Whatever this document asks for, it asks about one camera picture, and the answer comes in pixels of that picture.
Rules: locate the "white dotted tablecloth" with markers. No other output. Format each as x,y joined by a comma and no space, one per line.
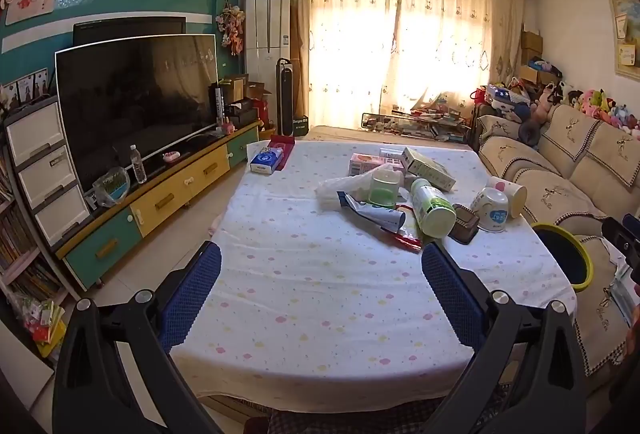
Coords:
316,310

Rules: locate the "glass fish bowl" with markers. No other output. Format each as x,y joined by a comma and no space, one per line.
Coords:
112,188

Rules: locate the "white plastic drawer unit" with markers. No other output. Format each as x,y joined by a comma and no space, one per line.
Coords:
45,169

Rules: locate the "white standing air conditioner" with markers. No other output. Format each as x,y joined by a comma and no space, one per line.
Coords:
267,38

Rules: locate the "clear water bottle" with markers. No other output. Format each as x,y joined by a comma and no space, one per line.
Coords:
137,165

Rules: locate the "yellow rimmed dark trash bin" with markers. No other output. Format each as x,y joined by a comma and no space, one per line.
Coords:
568,253

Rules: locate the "white paper cup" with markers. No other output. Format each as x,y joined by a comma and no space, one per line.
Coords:
515,193

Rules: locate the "blue white snack wrapper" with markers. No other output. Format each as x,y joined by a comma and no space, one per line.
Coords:
390,220

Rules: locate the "red snack wrapper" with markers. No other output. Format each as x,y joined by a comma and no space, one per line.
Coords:
409,235

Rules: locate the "cream sheer curtains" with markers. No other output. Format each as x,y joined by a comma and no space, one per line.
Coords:
356,56

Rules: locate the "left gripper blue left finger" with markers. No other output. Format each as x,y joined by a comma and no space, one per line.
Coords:
184,292

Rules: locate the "artificial flower decoration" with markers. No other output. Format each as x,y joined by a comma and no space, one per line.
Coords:
230,23

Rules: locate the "green translucent cup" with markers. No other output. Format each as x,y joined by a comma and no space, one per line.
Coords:
384,188

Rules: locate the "blue white tissue pack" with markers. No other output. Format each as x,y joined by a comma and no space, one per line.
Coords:
263,162

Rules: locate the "pink strawberry carton box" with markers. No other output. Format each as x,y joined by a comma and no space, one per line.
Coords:
360,163

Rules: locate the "white paper bowl blue label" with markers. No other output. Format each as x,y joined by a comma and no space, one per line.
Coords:
491,207

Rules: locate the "large black television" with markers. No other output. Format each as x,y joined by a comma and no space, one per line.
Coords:
147,91

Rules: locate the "plush toys row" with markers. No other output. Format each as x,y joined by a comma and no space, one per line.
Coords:
521,107

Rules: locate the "pile of books and toys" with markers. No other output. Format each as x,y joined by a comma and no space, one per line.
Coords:
444,118

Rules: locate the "teal yellow tv cabinet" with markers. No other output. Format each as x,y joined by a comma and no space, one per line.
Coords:
98,246

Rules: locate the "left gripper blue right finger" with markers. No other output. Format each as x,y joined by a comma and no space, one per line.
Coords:
459,293

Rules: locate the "black tower fan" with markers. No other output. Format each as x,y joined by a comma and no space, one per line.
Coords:
285,97

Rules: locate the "floral sheet low mattress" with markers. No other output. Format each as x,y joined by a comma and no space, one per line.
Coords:
329,133

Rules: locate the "framed wall picture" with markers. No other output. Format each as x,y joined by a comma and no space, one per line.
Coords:
625,18

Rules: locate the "white green box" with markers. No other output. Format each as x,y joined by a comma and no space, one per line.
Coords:
416,163

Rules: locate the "white green cylinder can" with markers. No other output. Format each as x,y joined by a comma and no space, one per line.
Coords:
435,215

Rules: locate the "red packet on table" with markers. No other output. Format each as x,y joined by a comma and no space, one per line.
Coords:
283,146

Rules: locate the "beige sofa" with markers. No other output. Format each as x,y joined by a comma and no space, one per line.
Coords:
580,172

